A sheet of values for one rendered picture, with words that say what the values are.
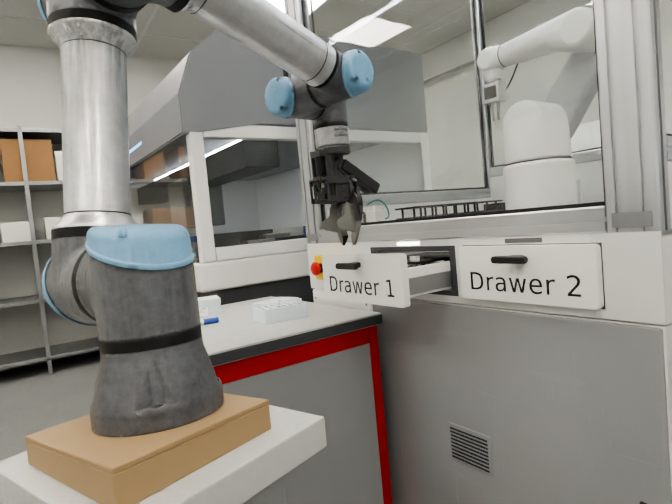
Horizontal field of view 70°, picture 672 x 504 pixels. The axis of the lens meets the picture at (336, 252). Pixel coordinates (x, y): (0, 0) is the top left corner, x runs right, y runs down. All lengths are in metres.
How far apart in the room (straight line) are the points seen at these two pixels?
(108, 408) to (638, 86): 0.85
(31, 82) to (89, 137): 4.54
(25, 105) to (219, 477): 4.84
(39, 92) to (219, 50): 3.47
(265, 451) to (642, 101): 0.73
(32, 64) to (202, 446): 4.92
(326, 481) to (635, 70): 1.06
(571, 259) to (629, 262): 0.09
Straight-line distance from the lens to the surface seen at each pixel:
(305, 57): 0.85
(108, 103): 0.76
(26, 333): 5.11
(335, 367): 1.23
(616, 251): 0.91
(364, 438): 1.33
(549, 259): 0.94
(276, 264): 1.89
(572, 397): 1.01
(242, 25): 0.79
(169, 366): 0.58
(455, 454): 1.25
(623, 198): 0.90
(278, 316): 1.28
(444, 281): 1.10
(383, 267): 1.02
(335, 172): 1.06
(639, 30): 0.92
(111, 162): 0.74
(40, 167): 4.66
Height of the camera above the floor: 1.00
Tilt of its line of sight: 3 degrees down
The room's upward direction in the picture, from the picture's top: 5 degrees counter-clockwise
